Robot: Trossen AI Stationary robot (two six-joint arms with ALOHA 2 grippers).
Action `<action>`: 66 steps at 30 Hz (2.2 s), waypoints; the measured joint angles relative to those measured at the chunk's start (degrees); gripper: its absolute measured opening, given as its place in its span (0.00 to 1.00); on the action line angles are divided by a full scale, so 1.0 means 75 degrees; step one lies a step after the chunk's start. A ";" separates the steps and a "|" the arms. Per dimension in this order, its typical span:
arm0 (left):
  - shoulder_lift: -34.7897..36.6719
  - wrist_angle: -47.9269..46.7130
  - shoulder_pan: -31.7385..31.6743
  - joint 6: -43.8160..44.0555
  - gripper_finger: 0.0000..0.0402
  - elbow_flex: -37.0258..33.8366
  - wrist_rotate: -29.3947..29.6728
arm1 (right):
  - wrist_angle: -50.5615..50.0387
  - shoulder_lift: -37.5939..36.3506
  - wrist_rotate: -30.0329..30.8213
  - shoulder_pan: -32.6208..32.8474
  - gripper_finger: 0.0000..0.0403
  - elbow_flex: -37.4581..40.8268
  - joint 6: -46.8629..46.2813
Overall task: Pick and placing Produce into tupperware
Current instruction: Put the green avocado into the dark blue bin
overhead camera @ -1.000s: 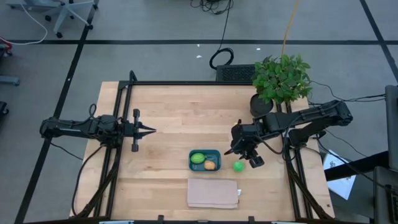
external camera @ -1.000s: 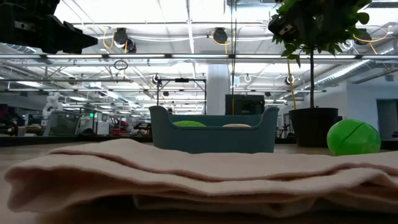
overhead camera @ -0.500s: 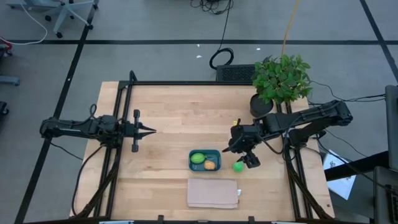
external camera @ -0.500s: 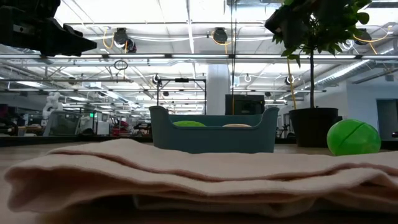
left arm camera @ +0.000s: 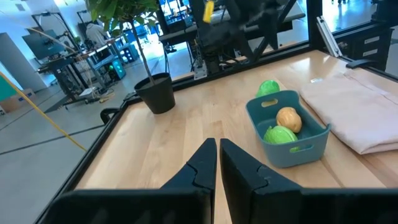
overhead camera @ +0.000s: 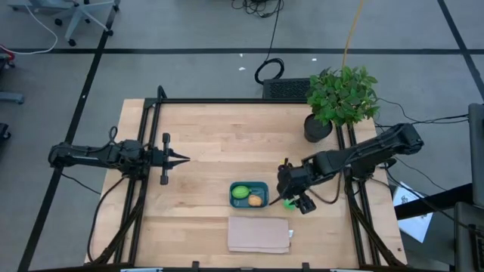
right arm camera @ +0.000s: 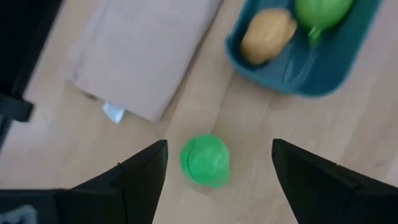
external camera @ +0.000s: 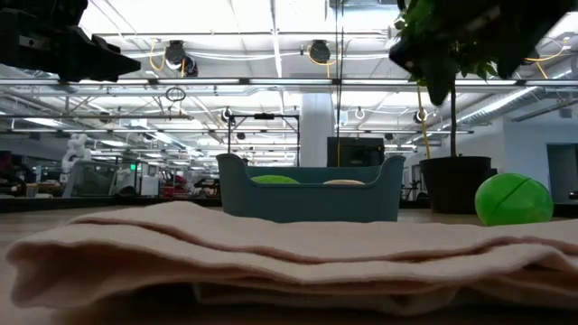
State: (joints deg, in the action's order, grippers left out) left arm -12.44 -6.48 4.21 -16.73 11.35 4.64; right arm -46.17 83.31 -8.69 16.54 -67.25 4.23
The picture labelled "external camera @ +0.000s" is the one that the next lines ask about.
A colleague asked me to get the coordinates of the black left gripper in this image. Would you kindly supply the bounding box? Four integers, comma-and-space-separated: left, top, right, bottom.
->
0, 8, 142, 84

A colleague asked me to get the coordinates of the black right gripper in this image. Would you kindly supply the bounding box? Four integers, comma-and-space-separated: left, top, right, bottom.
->
388, 0, 574, 107

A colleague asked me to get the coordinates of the smooth green plastic ball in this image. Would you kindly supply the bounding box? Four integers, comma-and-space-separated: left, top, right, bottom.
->
474, 172, 555, 228

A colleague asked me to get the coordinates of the teal plastic container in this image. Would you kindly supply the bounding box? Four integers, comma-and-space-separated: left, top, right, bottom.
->
216, 153, 406, 224

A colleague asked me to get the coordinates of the textured lime green fruit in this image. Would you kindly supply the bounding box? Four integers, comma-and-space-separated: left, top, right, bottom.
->
250, 174, 300, 185

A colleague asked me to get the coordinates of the green leafy potted plant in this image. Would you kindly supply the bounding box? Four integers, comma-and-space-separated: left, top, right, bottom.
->
396, 0, 500, 158

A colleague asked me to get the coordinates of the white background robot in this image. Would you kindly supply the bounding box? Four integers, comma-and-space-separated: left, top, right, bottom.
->
61, 133, 91, 175

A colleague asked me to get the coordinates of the long ceiling light bar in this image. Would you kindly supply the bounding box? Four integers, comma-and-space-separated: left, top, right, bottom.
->
79, 77, 578, 87

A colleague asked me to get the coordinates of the black plant pot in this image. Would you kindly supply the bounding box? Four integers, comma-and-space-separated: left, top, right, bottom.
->
419, 155, 498, 214

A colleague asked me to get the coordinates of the white column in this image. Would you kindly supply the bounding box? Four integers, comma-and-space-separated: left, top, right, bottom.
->
300, 92, 336, 168

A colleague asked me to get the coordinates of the folded beige cloth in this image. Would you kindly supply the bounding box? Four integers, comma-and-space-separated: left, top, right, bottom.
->
5, 200, 578, 317

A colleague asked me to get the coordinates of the yellow cable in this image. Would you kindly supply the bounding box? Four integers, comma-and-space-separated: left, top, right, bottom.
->
415, 85, 430, 159

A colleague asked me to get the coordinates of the black ceiling cable reel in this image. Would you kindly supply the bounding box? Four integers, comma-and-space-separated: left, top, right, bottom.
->
308, 39, 332, 64
164, 39, 199, 77

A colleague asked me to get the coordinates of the silver ventilation duct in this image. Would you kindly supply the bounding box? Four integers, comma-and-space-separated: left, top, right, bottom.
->
455, 85, 543, 127

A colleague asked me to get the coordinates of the hanging black cable loop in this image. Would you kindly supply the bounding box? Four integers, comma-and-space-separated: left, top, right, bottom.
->
164, 86, 187, 103

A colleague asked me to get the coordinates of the black hanging power cable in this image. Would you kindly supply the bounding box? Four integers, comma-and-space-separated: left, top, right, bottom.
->
334, 0, 345, 167

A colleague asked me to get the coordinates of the black background rig frame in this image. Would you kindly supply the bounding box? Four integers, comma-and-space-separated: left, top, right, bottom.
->
227, 112, 301, 167

